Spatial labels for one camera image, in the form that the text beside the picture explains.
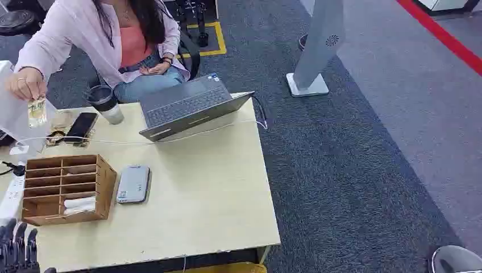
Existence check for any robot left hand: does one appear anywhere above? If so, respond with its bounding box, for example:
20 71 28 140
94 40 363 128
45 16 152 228
0 218 57 273

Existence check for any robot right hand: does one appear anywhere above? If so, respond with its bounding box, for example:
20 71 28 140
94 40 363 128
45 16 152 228
431 245 482 273

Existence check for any person's right hand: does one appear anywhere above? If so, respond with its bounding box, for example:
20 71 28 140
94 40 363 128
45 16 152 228
5 68 48 101

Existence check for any person's left hand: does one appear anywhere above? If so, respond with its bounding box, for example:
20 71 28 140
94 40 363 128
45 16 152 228
139 62 172 76

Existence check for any printed card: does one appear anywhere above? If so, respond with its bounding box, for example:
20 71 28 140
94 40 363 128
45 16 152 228
27 96 48 129

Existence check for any black chair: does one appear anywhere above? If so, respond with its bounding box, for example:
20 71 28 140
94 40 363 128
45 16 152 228
177 30 202 81

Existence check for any grey laptop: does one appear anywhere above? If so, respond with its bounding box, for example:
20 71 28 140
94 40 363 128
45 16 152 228
139 73 255 143

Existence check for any clear plastic card sleeve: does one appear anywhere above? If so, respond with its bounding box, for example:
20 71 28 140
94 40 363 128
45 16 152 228
44 110 75 148

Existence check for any white power strip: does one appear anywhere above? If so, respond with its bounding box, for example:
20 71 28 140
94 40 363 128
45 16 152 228
0 172 26 224

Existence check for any dark tumbler with grey base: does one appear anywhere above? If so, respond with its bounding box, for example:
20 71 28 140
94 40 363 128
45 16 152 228
87 84 126 126

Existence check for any black round base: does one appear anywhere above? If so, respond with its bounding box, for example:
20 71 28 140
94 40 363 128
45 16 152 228
0 9 39 37

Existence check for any black tripod stand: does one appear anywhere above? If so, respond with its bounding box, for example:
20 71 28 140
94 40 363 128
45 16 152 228
173 0 210 48

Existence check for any black smartphone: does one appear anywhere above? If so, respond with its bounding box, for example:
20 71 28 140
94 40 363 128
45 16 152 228
64 112 99 144

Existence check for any person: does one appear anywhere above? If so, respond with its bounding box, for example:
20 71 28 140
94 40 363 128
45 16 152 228
5 0 191 104

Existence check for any white cards stack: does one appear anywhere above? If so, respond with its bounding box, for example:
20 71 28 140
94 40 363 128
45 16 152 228
63 196 97 216

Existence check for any wooden card box with slots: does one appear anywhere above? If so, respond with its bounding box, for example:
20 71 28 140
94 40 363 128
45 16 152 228
21 154 118 227

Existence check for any grey pillar stand white base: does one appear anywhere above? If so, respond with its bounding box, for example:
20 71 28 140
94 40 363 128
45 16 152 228
285 0 346 98

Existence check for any red floor tape line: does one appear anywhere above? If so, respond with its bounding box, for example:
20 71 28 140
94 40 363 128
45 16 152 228
395 0 482 77

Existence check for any white cabinet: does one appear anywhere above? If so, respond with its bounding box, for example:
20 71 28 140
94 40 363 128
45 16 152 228
417 0 481 12

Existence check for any yellow floor tape frame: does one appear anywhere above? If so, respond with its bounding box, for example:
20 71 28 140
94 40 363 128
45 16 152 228
176 21 228 60

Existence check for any thin white cable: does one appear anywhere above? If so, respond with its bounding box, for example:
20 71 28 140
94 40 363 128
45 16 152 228
15 119 268 146

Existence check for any black plug with cable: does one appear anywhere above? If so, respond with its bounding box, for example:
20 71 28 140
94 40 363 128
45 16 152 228
0 160 27 177

